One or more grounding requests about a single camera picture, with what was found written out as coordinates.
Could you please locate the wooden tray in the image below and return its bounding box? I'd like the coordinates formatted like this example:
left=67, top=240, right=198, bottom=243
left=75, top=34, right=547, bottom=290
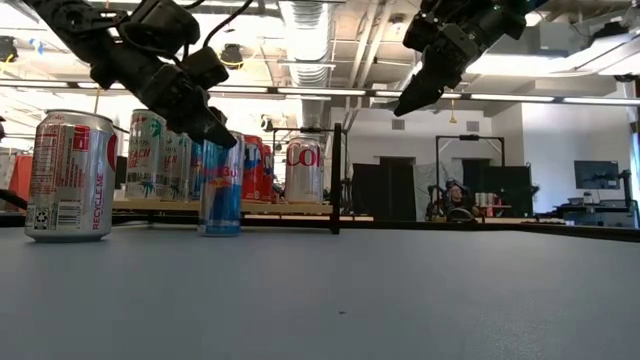
left=112, top=122, right=347, bottom=235

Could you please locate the black camera cable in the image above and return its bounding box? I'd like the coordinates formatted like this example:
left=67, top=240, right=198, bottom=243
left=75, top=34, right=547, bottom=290
left=202, top=0, right=255, bottom=49

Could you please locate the blue silver Red Bull can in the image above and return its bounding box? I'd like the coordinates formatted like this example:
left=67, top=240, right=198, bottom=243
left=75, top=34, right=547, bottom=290
left=188, top=142, right=205, bottom=202
left=198, top=130, right=246, bottom=237

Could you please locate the black cabinet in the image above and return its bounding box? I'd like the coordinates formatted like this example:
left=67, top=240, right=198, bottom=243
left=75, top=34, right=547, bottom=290
left=115, top=155, right=129, bottom=190

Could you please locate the person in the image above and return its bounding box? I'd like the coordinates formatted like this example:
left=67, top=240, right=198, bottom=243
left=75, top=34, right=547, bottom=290
left=446, top=182, right=465, bottom=207

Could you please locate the thick black cable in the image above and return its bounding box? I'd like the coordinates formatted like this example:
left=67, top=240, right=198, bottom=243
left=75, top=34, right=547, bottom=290
left=0, top=188, right=29, bottom=211

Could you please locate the silver Diet Coke can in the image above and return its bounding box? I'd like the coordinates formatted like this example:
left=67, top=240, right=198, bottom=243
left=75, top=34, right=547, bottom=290
left=23, top=109, right=120, bottom=244
left=283, top=136, right=325, bottom=205

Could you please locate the orange panel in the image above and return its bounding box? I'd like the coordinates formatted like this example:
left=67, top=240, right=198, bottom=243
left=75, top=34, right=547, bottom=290
left=7, top=153, right=34, bottom=211

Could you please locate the silver ventilation duct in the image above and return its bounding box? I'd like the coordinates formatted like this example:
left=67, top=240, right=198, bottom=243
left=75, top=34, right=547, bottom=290
left=277, top=0, right=335, bottom=129

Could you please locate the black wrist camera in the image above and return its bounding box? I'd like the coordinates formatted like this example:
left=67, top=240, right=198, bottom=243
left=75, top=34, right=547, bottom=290
left=434, top=22, right=489, bottom=69
left=182, top=47, right=230, bottom=91

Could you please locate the white Celsius energy drink can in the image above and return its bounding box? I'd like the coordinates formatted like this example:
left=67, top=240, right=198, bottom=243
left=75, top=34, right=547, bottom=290
left=124, top=109, right=167, bottom=201
left=160, top=128, right=194, bottom=202

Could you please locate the black ceiling fixture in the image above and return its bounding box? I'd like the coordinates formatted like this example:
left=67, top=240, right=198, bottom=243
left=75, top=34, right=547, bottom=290
left=0, top=35, right=19, bottom=64

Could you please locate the black monitor stand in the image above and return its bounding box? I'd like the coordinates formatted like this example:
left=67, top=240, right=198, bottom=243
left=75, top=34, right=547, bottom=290
left=617, top=168, right=635, bottom=210

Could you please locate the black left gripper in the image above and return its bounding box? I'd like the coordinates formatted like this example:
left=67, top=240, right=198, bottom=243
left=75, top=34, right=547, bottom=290
left=92, top=49, right=239, bottom=150

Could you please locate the black partition panel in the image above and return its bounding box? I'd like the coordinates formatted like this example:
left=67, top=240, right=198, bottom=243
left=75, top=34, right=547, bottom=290
left=351, top=156, right=417, bottom=223

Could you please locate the dark computer monitor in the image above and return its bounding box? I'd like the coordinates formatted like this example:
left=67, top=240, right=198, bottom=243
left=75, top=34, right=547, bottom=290
left=573, top=159, right=621, bottom=190

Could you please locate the grey hanging cloth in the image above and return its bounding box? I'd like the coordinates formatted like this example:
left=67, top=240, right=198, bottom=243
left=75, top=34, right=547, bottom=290
left=413, top=160, right=464, bottom=221

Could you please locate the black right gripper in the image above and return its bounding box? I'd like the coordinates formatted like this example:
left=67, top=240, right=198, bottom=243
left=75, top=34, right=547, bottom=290
left=393, top=0, right=484, bottom=117

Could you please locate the cluttered office desk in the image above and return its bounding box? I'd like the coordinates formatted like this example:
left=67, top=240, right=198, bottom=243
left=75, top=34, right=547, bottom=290
left=549, top=198, right=640, bottom=229

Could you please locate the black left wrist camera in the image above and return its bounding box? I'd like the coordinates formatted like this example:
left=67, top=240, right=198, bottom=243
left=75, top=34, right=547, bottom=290
left=182, top=47, right=230, bottom=91

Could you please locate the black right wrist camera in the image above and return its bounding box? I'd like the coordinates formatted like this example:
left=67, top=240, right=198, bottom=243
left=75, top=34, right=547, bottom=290
left=434, top=22, right=489, bottom=69

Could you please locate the dark rounded desk object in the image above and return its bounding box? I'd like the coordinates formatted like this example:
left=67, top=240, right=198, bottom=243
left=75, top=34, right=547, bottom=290
left=446, top=207, right=476, bottom=223

